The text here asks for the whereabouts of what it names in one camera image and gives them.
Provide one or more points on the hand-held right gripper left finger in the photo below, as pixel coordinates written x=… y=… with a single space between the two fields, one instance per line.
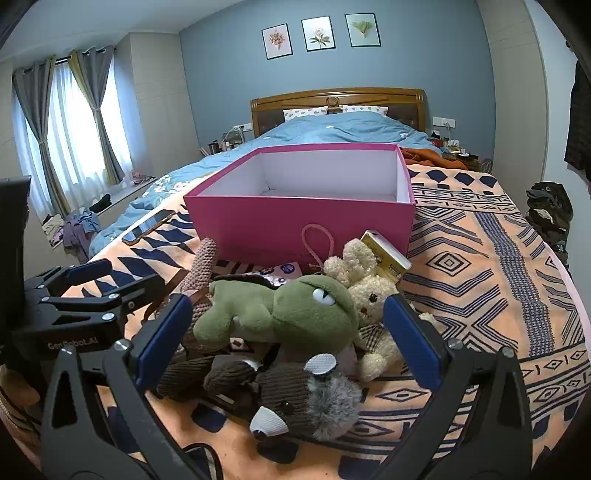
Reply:
x=161 y=334

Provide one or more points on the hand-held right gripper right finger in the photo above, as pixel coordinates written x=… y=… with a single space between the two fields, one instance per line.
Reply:
x=411 y=341

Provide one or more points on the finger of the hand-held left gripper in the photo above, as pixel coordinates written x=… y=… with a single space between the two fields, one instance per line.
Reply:
x=78 y=276
x=134 y=290

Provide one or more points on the cream bunny plush toy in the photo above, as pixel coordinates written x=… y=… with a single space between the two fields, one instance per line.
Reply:
x=369 y=295

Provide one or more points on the pink knitted plush toy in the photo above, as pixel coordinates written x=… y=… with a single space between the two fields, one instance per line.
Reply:
x=203 y=263

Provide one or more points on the small yellow carton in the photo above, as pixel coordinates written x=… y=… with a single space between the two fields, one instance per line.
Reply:
x=388 y=261

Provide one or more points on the green plush toy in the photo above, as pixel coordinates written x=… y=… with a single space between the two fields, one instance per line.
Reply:
x=300 y=314

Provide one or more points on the brown koala plush toy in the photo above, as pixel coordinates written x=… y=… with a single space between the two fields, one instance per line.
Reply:
x=295 y=397

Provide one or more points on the floral tissue pack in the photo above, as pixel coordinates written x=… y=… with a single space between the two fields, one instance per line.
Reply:
x=286 y=271

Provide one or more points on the pink storage box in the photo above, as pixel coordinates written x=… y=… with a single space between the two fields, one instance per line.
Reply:
x=277 y=226

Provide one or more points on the person's left forearm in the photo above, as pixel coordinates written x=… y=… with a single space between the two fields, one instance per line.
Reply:
x=16 y=406

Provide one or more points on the pile of clothes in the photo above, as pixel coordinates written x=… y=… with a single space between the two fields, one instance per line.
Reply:
x=74 y=226

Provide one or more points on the smartphone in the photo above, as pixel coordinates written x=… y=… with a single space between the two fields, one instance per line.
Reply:
x=147 y=226

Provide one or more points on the black cloth item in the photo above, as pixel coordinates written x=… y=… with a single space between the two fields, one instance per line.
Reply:
x=100 y=203

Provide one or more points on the window seat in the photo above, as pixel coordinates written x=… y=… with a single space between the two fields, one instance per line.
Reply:
x=124 y=198

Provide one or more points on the orange patterned blanket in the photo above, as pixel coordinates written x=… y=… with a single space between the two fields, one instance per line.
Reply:
x=485 y=286

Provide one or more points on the grey curtain panel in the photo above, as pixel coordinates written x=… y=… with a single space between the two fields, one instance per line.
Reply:
x=34 y=115
x=99 y=101

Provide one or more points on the orange cloth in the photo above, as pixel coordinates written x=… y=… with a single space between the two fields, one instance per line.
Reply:
x=425 y=157

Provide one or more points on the dark camouflage bag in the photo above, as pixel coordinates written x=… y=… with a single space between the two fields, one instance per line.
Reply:
x=549 y=217

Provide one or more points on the beige wardrobe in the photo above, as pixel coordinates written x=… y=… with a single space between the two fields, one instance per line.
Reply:
x=157 y=101

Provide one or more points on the cluttered wooden nightstand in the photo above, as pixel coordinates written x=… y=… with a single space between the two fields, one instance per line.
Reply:
x=461 y=157

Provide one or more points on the blue duvet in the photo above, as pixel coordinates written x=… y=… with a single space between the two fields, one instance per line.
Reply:
x=351 y=127

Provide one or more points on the white patterned pillow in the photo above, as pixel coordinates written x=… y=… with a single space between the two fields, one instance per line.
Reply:
x=364 y=110
x=304 y=113

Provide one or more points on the wooden headboard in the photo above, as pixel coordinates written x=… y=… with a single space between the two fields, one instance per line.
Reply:
x=295 y=99

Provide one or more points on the black quilted jacket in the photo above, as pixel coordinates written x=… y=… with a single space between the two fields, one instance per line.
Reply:
x=579 y=124

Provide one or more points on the framed white flower picture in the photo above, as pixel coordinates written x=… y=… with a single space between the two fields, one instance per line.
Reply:
x=317 y=33

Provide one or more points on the framed green leaf picture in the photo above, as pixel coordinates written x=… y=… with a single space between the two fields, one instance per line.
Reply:
x=363 y=30

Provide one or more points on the white wall socket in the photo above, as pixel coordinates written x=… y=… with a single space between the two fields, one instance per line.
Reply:
x=242 y=127
x=443 y=122

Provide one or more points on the beige wall cabinet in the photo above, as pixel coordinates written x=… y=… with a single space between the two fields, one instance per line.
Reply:
x=512 y=101

